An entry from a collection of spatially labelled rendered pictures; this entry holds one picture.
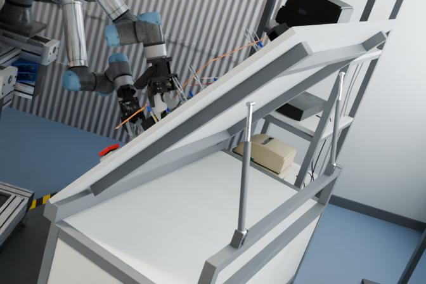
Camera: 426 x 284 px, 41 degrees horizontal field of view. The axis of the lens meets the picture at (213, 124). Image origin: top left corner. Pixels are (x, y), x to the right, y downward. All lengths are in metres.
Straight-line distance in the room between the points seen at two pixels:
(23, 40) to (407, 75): 2.81
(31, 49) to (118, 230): 1.02
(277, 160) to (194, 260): 1.08
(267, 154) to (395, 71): 1.74
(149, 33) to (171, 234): 0.71
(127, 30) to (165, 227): 0.72
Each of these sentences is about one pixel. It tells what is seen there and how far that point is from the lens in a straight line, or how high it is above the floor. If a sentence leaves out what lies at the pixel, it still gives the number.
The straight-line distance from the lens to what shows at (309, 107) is 2.86.
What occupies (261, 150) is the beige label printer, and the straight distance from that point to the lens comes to 2.93.
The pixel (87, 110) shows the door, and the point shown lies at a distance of 4.49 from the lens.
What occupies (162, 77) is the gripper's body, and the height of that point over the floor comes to 1.33.
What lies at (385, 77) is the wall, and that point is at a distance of 4.38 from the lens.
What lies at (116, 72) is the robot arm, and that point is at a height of 1.23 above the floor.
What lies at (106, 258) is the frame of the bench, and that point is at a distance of 1.86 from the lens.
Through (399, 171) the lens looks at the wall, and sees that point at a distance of 4.68.
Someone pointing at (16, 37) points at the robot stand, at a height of 1.11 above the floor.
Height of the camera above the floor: 1.90
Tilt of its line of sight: 21 degrees down
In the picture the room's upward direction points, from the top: 18 degrees clockwise
